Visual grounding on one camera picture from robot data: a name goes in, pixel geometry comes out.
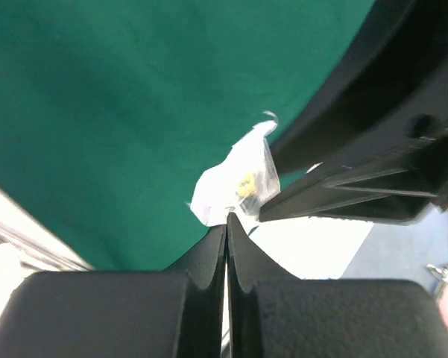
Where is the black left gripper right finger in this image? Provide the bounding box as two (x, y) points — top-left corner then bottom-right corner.
(226, 214), (448, 357)

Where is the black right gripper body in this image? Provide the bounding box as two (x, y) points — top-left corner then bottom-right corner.
(259, 1), (448, 223)

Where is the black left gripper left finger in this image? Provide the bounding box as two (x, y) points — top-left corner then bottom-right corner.
(0, 225), (227, 357)

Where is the clear suture packet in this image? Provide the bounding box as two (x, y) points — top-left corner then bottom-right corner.
(188, 110), (281, 227)

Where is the dark green surgical drape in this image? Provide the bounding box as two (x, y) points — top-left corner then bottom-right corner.
(0, 1), (373, 270)

